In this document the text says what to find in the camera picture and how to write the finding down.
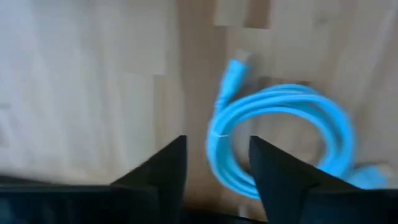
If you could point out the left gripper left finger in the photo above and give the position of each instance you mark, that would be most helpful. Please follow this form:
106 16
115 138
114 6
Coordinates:
171 168

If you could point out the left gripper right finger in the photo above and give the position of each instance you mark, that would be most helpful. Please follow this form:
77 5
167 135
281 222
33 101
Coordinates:
280 174

